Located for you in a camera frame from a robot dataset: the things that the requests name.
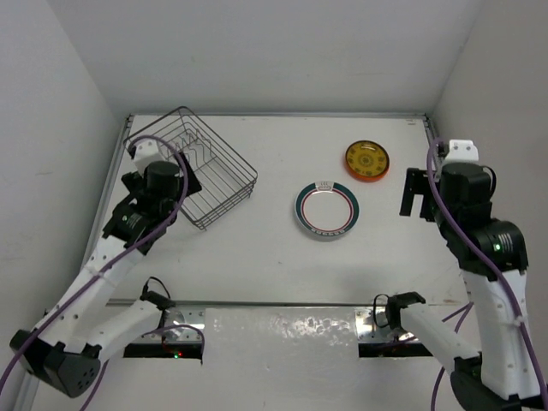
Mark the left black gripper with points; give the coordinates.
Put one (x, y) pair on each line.
(131, 181)

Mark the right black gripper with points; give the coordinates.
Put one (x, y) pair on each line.
(417, 181)

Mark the orange plate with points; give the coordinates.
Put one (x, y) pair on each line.
(368, 176)

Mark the yellow patterned plate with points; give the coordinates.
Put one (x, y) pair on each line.
(366, 159)

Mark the dark wire dish rack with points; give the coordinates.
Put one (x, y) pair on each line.
(225, 177)

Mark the white plate teal rim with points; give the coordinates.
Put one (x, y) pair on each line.
(326, 210)

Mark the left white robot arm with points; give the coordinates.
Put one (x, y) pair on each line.
(66, 349)

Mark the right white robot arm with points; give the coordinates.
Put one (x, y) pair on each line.
(503, 372)

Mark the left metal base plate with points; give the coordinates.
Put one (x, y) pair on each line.
(184, 319)

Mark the metal base plate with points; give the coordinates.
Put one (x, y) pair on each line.
(367, 322)
(184, 319)

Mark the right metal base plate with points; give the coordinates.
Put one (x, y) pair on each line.
(367, 322)

